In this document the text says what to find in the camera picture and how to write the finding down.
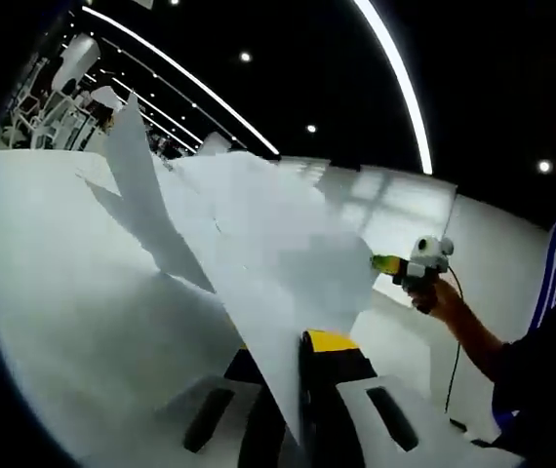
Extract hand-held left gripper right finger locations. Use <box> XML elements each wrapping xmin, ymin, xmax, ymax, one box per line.
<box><xmin>299</xmin><ymin>329</ymin><xmax>524</xmax><ymax>468</ymax></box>

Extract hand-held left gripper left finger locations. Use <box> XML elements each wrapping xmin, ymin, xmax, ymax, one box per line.
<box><xmin>92</xmin><ymin>343</ymin><xmax>308</xmax><ymax>468</ymax></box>

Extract white printing papers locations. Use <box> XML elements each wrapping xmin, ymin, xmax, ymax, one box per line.
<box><xmin>75</xmin><ymin>92</ymin><xmax>379</xmax><ymax>448</ymax></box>

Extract person's right hand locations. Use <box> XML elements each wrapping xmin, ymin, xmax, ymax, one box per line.
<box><xmin>406</xmin><ymin>280</ymin><xmax>468</xmax><ymax>327</ymax></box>

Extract person's dark-clothed torso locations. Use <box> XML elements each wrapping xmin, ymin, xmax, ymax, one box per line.
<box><xmin>492</xmin><ymin>301</ymin><xmax>556</xmax><ymax>468</ymax></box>

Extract long ceiling light strip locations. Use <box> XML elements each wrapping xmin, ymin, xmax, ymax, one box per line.
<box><xmin>81</xmin><ymin>4</ymin><xmax>280</xmax><ymax>157</ymax></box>
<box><xmin>353</xmin><ymin>0</ymin><xmax>434</xmax><ymax>176</ymax></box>

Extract white table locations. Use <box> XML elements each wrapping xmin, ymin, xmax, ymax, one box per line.
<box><xmin>0</xmin><ymin>148</ymin><xmax>503</xmax><ymax>468</ymax></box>

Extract round ceiling spotlights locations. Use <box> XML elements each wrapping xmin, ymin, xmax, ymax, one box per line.
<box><xmin>169</xmin><ymin>0</ymin><xmax>552</xmax><ymax>175</ymax></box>

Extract white office chair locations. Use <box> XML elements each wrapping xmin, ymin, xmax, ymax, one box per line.
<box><xmin>38</xmin><ymin>90</ymin><xmax>82</xmax><ymax>150</ymax></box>

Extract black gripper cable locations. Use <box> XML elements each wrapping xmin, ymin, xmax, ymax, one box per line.
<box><xmin>442</xmin><ymin>265</ymin><xmax>463</xmax><ymax>415</ymax></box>

